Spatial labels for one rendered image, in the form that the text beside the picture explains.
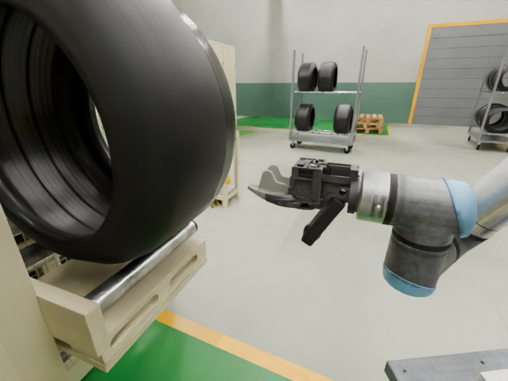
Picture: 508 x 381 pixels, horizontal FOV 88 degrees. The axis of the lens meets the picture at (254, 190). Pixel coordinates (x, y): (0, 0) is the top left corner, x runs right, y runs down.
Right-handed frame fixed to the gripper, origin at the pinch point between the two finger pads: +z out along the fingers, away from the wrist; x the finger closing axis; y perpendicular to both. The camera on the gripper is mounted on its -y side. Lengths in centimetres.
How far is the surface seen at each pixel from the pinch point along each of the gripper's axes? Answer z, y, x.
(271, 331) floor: 11, -108, -56
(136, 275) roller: 20.8, -16.8, 15.0
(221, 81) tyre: 8.6, 21.3, -4.0
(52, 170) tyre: 61, -2, 2
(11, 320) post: 28.4, -14.0, 32.7
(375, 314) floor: -44, -108, -89
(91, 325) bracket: 17.0, -15.3, 28.1
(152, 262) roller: 20.8, -16.9, 10.2
